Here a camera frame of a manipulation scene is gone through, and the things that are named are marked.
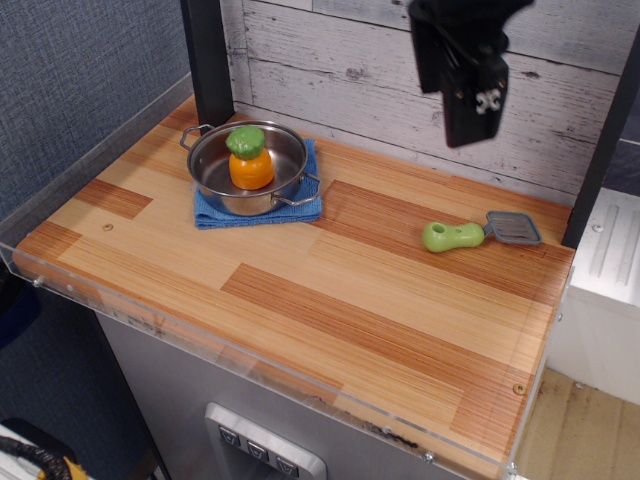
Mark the stainless steel pot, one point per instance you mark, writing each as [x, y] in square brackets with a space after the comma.
[208, 165]

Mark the white aluminium rail block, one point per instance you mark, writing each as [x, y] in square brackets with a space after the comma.
[596, 338]

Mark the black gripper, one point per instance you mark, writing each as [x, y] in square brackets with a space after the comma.
[473, 94]

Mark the blue folded cloth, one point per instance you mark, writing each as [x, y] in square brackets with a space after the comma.
[207, 217]

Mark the green handled grey spatula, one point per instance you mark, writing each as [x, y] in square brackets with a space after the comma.
[512, 228]

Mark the orange toy carrot green top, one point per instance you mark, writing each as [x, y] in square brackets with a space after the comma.
[250, 164]

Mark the black vertical post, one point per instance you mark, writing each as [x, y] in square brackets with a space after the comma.
[207, 50]
[615, 121]

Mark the black vertical post right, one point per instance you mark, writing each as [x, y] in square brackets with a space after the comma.
[615, 121]

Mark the silver button control panel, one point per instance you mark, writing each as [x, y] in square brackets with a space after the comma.
[247, 450]

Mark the black vertical post left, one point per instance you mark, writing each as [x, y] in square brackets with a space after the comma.
[207, 50]

